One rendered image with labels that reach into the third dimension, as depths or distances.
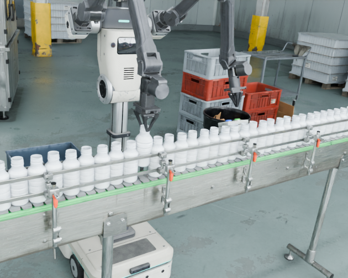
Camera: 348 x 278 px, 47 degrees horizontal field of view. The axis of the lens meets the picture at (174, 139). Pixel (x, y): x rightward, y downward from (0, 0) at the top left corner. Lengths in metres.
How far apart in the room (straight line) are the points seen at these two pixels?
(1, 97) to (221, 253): 3.30
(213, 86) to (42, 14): 5.70
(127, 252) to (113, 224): 0.85
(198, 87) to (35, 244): 2.90
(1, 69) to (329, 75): 6.16
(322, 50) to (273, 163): 6.84
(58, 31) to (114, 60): 8.98
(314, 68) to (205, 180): 7.27
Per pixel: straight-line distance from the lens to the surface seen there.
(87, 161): 1.45
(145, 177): 1.61
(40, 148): 2.03
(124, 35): 2.04
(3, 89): 5.12
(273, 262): 2.97
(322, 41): 8.77
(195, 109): 4.13
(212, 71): 3.95
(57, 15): 10.96
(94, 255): 2.40
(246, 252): 2.99
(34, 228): 1.46
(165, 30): 2.21
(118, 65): 2.05
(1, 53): 5.02
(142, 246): 2.47
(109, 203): 1.53
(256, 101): 4.69
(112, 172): 1.52
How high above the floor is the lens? 1.74
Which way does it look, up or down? 21 degrees down
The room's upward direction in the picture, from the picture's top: 6 degrees clockwise
